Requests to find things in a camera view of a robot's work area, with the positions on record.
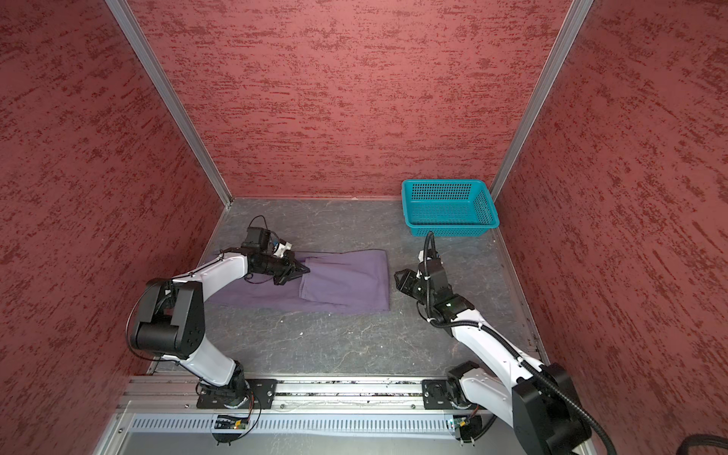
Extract white slotted cable duct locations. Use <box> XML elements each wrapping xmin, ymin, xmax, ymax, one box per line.
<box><xmin>128</xmin><ymin>413</ymin><xmax>454</xmax><ymax>439</ymax></box>

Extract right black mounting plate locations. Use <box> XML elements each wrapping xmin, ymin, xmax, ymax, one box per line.
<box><xmin>421</xmin><ymin>379</ymin><xmax>454</xmax><ymax>411</ymax></box>

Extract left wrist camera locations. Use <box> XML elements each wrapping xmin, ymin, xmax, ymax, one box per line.
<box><xmin>241</xmin><ymin>227</ymin><xmax>292</xmax><ymax>258</ymax></box>

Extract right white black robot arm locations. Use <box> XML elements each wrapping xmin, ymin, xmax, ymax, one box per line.
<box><xmin>394</xmin><ymin>267</ymin><xmax>593</xmax><ymax>454</ymax></box>

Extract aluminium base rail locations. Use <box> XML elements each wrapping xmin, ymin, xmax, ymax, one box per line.
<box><xmin>116</xmin><ymin>372</ymin><xmax>445</xmax><ymax>414</ymax></box>

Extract right small circuit board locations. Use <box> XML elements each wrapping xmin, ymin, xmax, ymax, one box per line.
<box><xmin>450</xmin><ymin>415</ymin><xmax>483</xmax><ymax>441</ymax></box>

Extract purple trousers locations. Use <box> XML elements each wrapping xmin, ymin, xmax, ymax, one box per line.
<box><xmin>206</xmin><ymin>249</ymin><xmax>391</xmax><ymax>315</ymax></box>

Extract right black corrugated cable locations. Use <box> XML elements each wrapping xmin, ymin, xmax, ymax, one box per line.
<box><xmin>417</xmin><ymin>231</ymin><xmax>618</xmax><ymax>455</ymax></box>

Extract left aluminium corner post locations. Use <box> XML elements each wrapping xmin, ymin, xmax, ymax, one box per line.
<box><xmin>105</xmin><ymin>0</ymin><xmax>234</xmax><ymax>210</ymax></box>

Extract left thin black cable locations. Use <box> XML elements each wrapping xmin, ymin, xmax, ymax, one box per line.
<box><xmin>124</xmin><ymin>214</ymin><xmax>286</xmax><ymax>365</ymax></box>

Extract right aluminium corner post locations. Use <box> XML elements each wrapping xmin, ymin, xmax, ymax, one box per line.
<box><xmin>490</xmin><ymin>0</ymin><xmax>593</xmax><ymax>201</ymax></box>

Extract small circuit board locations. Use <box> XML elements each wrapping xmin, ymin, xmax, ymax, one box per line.
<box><xmin>214</xmin><ymin>415</ymin><xmax>250</xmax><ymax>431</ymax></box>
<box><xmin>450</xmin><ymin>415</ymin><xmax>483</xmax><ymax>441</ymax></box>

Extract left small circuit board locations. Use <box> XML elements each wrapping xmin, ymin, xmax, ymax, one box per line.
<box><xmin>214</xmin><ymin>415</ymin><xmax>250</xmax><ymax>431</ymax></box>

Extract aluminium corner post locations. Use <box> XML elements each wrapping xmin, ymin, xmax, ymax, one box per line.
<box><xmin>105</xmin><ymin>0</ymin><xmax>234</xmax><ymax>210</ymax></box>
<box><xmin>490</xmin><ymin>0</ymin><xmax>593</xmax><ymax>201</ymax></box>

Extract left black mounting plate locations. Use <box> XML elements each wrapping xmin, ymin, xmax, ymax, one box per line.
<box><xmin>195</xmin><ymin>378</ymin><xmax>279</xmax><ymax>411</ymax></box>

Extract teal plastic basket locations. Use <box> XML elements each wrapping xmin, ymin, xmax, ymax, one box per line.
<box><xmin>401</xmin><ymin>179</ymin><xmax>500</xmax><ymax>237</ymax></box>

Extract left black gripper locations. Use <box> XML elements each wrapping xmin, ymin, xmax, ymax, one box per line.
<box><xmin>253</xmin><ymin>249</ymin><xmax>310</xmax><ymax>284</ymax></box>

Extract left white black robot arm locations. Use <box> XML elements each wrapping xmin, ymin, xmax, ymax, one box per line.
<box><xmin>125</xmin><ymin>248</ymin><xmax>310</xmax><ymax>409</ymax></box>

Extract black mounting plate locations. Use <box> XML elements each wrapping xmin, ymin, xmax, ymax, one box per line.
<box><xmin>421</xmin><ymin>379</ymin><xmax>454</xmax><ymax>411</ymax></box>
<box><xmin>195</xmin><ymin>378</ymin><xmax>279</xmax><ymax>411</ymax></box>

